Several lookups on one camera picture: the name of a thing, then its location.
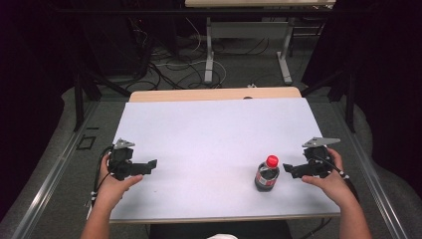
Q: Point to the dark cola bottle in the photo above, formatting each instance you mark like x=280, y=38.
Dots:
x=265, y=179

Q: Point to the person's right hand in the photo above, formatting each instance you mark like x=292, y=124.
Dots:
x=333, y=187

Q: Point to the person's dark clothing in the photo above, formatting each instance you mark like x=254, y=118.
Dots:
x=219, y=229

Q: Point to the black metal stand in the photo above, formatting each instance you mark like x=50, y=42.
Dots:
x=350, y=99
x=79, y=99

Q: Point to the white table mat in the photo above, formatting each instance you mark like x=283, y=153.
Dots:
x=212, y=139

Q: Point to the red bottle cap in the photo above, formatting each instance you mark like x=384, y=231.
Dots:
x=272, y=161

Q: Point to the white floor plug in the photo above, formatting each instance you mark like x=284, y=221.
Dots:
x=252, y=85

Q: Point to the person's left hand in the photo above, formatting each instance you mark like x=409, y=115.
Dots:
x=111, y=191

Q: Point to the aluminium floor rail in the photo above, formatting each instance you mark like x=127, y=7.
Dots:
x=49, y=181
x=375, y=179

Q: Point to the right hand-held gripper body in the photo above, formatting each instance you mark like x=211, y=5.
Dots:
x=318, y=164

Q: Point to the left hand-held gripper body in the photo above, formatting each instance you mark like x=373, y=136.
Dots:
x=121, y=162

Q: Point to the desk with white legs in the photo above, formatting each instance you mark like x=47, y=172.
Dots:
x=247, y=30

